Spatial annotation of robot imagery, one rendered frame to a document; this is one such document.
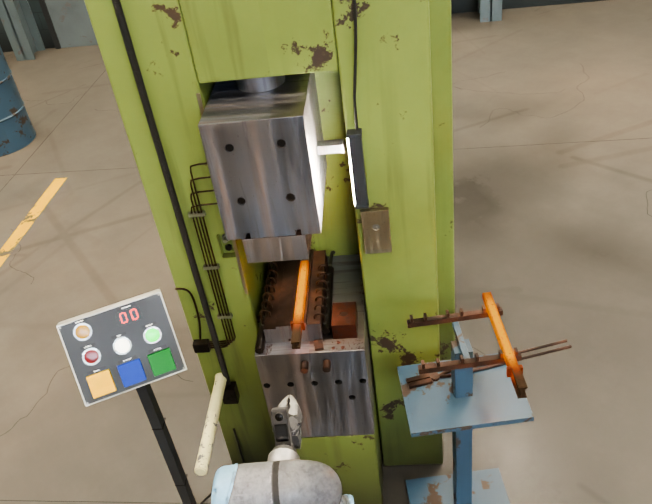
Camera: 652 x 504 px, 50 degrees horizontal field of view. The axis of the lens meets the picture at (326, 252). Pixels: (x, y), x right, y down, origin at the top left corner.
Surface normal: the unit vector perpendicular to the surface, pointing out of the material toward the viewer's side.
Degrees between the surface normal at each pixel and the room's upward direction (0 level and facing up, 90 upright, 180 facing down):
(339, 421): 90
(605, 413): 0
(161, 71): 90
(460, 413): 0
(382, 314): 90
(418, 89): 90
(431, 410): 0
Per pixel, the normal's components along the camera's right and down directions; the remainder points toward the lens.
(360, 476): -0.04, 0.60
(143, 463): -0.12, -0.80
